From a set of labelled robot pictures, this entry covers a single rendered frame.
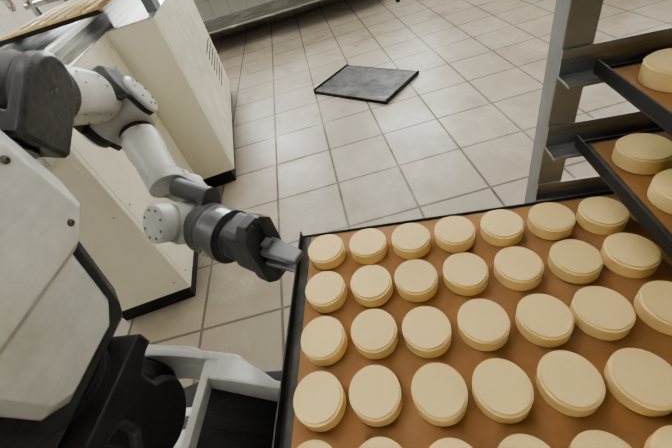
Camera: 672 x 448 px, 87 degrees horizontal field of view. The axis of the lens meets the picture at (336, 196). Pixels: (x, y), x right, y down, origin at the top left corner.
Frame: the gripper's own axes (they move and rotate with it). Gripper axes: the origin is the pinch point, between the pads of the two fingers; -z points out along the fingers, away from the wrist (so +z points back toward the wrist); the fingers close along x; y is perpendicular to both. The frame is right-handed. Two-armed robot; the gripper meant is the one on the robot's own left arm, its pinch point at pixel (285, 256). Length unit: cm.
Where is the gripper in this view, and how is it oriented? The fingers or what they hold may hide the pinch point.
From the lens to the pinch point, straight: 52.1
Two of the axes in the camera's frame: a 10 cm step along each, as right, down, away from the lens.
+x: -2.4, -7.3, -6.5
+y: 5.1, -6.6, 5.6
